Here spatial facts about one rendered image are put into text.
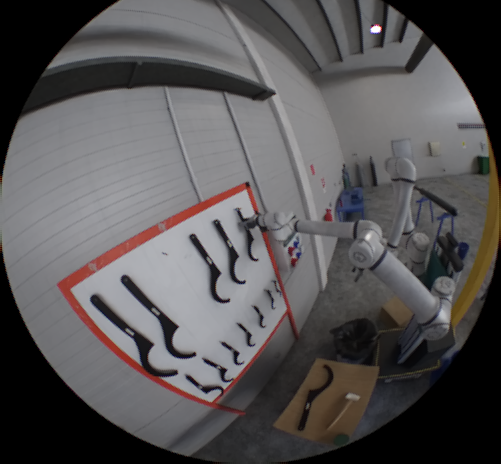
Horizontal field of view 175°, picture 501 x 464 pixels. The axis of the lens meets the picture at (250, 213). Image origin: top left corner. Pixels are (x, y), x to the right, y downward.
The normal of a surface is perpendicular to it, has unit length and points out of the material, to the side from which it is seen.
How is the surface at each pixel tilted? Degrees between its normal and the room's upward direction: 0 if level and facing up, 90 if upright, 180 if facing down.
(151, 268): 90
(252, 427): 0
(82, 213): 90
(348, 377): 0
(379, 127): 90
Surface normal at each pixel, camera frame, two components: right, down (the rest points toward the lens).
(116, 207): 0.75, -0.09
